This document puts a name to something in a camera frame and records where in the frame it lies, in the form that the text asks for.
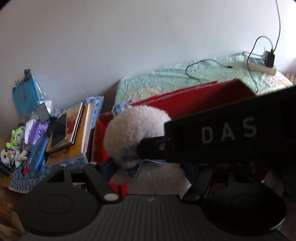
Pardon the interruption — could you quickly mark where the white plush lamb toy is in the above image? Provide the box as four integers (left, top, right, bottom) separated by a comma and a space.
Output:
103, 104, 191, 197

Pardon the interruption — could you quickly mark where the red cardboard storage box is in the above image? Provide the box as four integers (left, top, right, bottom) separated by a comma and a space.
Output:
92, 79, 254, 196

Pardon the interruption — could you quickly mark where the stack of books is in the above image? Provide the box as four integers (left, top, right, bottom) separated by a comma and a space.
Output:
46, 102, 94, 167

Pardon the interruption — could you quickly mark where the small black mirror stand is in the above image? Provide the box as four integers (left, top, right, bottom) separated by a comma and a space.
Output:
36, 103, 57, 137

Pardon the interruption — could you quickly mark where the green frog plush toy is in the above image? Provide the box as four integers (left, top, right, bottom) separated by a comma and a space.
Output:
6, 126, 25, 150

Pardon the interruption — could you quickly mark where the white panda plush toy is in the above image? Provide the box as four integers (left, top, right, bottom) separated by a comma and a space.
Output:
1, 148, 15, 166

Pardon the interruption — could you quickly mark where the pastel patterned bed sheet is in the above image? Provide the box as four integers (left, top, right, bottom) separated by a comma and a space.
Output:
114, 52, 293, 105

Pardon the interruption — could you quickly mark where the white power strip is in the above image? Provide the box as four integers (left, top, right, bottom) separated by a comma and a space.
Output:
241, 51, 277, 75

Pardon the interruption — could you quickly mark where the black charger plug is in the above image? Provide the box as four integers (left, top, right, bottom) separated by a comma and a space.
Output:
264, 49, 275, 68

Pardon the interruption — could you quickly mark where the blue notebook in plastic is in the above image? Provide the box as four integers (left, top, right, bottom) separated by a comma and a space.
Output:
12, 69, 43, 119

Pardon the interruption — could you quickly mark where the black charging cable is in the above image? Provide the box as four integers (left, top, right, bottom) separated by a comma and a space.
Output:
185, 36, 273, 95

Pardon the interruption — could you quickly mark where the grey power strip cord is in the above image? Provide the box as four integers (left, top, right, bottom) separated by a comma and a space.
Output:
272, 0, 282, 53

